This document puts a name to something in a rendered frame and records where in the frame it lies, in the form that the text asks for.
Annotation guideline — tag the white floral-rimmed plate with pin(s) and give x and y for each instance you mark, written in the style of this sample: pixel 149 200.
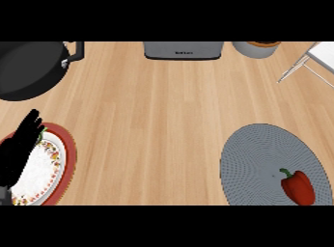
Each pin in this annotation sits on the white floral-rimmed plate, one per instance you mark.
pixel 42 173

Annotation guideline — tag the grey round placemat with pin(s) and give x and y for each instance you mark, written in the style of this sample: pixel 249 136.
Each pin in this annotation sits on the grey round placemat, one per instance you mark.
pixel 265 160

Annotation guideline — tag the red bell pepper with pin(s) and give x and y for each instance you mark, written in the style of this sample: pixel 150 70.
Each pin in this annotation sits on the red bell pepper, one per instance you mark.
pixel 299 187

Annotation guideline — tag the red round placemat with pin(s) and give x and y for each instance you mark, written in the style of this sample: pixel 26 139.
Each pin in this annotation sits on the red round placemat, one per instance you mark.
pixel 66 160

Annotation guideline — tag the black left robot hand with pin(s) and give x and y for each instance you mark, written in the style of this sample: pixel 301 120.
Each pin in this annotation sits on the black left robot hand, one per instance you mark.
pixel 14 151

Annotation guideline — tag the grey appliance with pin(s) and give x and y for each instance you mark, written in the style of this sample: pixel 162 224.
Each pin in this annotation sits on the grey appliance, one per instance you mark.
pixel 184 50

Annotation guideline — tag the grey pot with brown top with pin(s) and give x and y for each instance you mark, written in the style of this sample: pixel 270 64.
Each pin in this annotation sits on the grey pot with brown top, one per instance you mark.
pixel 256 49

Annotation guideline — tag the black pan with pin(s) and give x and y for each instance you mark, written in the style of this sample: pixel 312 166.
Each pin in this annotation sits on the black pan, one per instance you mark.
pixel 20 69

